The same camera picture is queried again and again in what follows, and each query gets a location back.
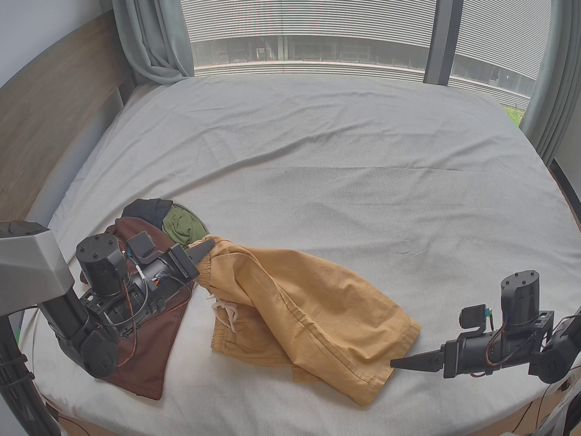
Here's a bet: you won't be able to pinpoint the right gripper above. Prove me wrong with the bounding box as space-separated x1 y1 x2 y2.
442 332 498 379

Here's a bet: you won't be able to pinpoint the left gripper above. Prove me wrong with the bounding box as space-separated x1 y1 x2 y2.
134 245 201 315

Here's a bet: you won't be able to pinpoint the mustard yellow shorts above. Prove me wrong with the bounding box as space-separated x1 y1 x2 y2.
188 236 422 408

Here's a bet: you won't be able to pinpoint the bed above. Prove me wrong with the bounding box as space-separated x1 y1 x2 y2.
0 9 581 436

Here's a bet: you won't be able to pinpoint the olive green garment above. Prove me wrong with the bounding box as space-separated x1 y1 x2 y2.
161 203 210 249

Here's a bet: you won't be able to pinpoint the black garment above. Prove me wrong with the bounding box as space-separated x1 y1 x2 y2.
123 198 175 230

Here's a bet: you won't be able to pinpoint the brown shorts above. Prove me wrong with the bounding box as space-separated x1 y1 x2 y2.
81 216 196 401

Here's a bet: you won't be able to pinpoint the grey-green curtain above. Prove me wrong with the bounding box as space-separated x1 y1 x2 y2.
107 0 196 85
520 0 581 167

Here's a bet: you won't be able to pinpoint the window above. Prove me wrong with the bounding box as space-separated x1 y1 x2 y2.
175 0 555 124

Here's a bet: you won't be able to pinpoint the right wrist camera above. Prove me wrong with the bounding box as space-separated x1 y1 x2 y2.
460 304 490 338

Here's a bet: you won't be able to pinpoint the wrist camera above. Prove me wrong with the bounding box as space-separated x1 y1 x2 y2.
126 231 171 265
460 304 490 338

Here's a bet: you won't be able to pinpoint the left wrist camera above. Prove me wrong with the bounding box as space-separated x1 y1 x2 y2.
126 231 171 265

